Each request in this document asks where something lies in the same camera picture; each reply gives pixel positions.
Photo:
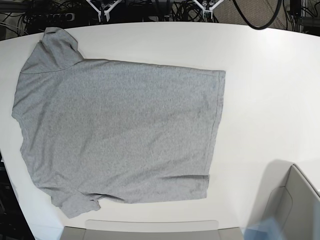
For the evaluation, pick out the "grey T-shirt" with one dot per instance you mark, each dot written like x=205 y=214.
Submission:
x=126 y=131

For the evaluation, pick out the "blue blurry object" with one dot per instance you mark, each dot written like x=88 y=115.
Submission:
x=267 y=229

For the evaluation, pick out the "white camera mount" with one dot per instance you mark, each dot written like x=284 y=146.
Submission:
x=103 y=8
x=207 y=7

